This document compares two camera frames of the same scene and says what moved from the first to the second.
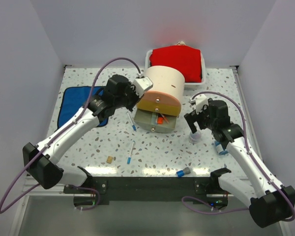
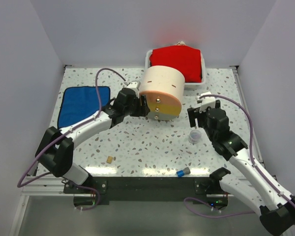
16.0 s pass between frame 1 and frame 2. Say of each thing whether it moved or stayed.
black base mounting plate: stayed
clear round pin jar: stayed
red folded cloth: stayed
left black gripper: moved
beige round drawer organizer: moved
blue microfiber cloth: stayed
